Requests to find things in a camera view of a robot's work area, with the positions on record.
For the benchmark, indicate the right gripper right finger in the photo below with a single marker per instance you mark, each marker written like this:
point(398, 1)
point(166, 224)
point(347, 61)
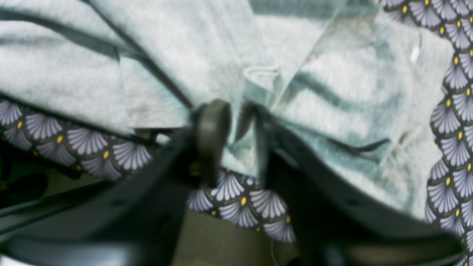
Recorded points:
point(335, 223)

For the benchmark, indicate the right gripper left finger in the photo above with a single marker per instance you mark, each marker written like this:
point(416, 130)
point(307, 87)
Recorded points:
point(128, 223)

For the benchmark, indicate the light grey T-shirt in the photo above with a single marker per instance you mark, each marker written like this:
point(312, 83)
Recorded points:
point(356, 86)

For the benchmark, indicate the fan-patterned grey tablecloth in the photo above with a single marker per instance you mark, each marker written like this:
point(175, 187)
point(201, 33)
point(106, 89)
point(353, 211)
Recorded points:
point(100, 152)

